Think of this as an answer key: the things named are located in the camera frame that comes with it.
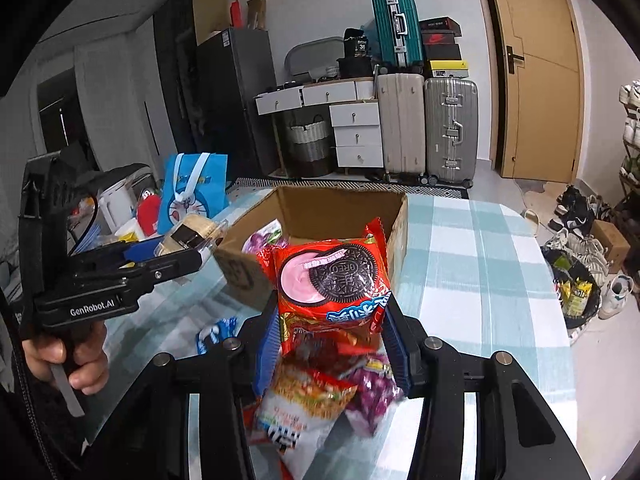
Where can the teal suitcase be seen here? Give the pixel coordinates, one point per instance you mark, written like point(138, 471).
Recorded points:
point(390, 30)

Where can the yellow drink carton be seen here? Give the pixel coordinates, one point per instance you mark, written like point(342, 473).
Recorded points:
point(131, 232)

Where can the pile of shoes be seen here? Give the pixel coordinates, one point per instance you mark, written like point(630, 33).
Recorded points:
point(575, 220)

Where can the red crinkled snack packet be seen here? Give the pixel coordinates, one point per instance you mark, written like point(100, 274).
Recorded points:
point(306, 342)

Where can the black tall cabinet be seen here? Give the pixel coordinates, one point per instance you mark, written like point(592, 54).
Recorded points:
point(175, 60)

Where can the silver suitcase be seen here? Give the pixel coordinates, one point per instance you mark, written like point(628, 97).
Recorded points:
point(450, 130)

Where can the yellow black shoe box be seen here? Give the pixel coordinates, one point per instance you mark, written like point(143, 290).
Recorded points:
point(450, 67)

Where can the red rounded container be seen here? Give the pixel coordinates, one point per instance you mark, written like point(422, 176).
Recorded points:
point(149, 215)

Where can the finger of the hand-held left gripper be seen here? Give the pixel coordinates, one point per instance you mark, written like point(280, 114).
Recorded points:
point(172, 267)
point(142, 249)

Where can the flat cardboard sheet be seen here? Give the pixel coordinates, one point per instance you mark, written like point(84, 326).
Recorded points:
point(210, 10)

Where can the shoe rack with sneakers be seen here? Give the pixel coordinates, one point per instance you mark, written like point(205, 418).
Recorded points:
point(631, 125)

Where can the grey oval mirror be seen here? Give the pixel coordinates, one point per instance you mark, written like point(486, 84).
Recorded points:
point(310, 57)

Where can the blue snack packet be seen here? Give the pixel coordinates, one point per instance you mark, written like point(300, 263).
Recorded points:
point(215, 335)

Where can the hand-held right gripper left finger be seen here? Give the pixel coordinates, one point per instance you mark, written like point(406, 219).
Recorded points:
point(266, 355)

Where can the clear plastic cake pack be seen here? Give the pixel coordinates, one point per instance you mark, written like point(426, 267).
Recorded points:
point(192, 230)

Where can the small red bag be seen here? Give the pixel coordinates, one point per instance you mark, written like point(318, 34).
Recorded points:
point(237, 16)

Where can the plain black shoe box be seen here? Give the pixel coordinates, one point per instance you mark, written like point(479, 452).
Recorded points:
point(442, 52)

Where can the white drawer desk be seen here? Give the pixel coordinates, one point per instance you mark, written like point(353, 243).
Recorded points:
point(357, 135)

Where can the teal checked tablecloth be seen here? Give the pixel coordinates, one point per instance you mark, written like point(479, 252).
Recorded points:
point(475, 285)

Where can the person's left hand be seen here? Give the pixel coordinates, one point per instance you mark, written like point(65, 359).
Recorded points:
point(87, 355)

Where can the dark grey fridge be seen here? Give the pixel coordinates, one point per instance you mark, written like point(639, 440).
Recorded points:
point(235, 100)

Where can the red pink cookie packet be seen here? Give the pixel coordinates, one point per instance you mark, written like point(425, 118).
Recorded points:
point(330, 275)

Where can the small brown cardboard box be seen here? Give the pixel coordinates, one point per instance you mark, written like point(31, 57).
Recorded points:
point(611, 245)

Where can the dark kitchen appliance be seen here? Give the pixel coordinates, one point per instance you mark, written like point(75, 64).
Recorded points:
point(130, 175)

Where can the blue cartoon tote bag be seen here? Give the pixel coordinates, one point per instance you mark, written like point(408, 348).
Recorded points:
point(200, 200)

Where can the black printed bag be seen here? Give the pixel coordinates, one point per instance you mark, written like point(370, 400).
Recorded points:
point(356, 45)

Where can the purple candy packet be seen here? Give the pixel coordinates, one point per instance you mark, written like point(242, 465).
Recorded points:
point(260, 240)
point(371, 395)

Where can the grey white woven basket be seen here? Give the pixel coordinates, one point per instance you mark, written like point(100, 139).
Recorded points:
point(306, 145)

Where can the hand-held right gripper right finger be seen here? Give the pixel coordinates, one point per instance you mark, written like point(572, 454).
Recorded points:
point(397, 355)

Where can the white red noodle snack packet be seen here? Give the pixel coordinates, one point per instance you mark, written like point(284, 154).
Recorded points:
point(300, 400)

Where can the brown paper carton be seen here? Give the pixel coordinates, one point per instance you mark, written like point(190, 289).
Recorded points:
point(256, 12)

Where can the white kettle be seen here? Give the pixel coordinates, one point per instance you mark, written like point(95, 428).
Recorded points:
point(115, 207)

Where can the beige suitcase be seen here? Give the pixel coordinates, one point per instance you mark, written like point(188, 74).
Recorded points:
point(400, 125)

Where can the wooden door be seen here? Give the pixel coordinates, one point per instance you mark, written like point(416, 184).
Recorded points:
point(540, 85)

